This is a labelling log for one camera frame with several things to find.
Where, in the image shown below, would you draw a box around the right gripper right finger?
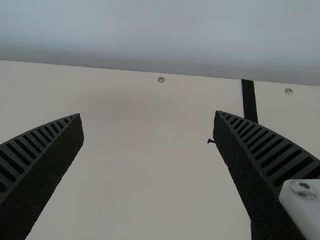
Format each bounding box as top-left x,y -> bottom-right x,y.
206,110 -> 320,240

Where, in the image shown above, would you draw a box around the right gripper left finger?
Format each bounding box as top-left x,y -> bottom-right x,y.
0,112 -> 84,240

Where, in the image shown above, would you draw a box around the black strip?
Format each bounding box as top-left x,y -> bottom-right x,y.
240,79 -> 259,125

